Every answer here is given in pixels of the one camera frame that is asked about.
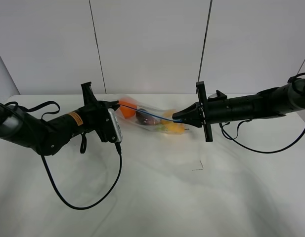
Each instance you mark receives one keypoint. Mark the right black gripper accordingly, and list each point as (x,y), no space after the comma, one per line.
(199,114)

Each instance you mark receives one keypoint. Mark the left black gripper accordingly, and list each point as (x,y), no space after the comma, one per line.
(96,113)

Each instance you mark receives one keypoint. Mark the clear zip bag blue seal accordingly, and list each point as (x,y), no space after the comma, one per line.
(155,112)

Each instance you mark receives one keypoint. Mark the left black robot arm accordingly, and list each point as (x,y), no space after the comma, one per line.
(46,138)

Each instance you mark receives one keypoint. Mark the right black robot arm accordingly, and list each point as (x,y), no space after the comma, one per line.
(218,108)

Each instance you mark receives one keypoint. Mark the orange fruit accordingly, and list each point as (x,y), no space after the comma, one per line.
(128,107)

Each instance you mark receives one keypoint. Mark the yellow lemon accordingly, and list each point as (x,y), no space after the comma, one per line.
(169,126)

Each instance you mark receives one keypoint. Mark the purple eggplant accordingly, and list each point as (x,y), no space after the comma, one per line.
(144,118)

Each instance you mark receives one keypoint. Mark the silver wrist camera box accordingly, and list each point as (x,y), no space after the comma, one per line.
(116,125)

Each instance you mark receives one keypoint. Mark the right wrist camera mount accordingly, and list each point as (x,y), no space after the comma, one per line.
(217,96)

